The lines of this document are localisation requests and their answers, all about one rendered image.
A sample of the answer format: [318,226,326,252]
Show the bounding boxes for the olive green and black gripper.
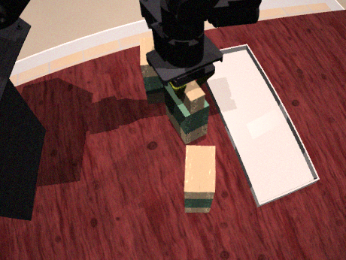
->
[146,30,223,99]

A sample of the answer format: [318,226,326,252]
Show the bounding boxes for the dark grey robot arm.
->
[0,0,262,62]

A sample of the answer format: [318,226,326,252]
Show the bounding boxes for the white shallow rectangular tray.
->
[205,44,319,207]

